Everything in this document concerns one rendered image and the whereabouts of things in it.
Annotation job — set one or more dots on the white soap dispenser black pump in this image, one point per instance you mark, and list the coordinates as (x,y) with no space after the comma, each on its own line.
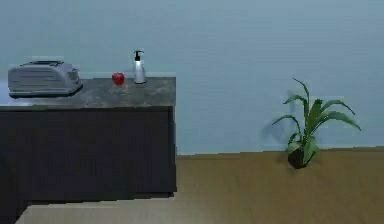
(139,71)

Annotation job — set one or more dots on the red apple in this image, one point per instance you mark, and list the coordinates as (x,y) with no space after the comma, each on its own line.
(118,78)

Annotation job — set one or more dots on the dark kitchen counter cabinet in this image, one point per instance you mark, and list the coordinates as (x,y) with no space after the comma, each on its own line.
(86,150)

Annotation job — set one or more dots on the green house plant dark pot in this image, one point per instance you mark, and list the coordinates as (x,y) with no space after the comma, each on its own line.
(308,133)

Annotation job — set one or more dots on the grey toaster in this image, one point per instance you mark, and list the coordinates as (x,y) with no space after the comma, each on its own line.
(41,80)

